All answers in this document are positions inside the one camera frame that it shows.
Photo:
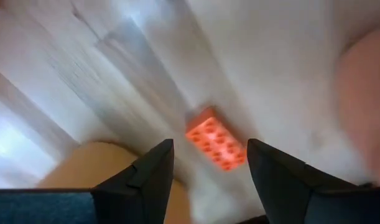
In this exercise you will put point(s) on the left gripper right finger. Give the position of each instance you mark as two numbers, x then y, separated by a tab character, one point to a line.
286	193

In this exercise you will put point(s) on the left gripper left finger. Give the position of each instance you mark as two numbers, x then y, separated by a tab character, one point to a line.
140	193

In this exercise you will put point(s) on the low orange plastic bin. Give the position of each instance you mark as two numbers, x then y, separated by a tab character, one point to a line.
367	109

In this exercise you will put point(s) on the yellow plastic bin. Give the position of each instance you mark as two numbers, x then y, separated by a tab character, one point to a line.
93	165

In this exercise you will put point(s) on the orange eight-stud block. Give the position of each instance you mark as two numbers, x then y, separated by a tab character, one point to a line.
217	143

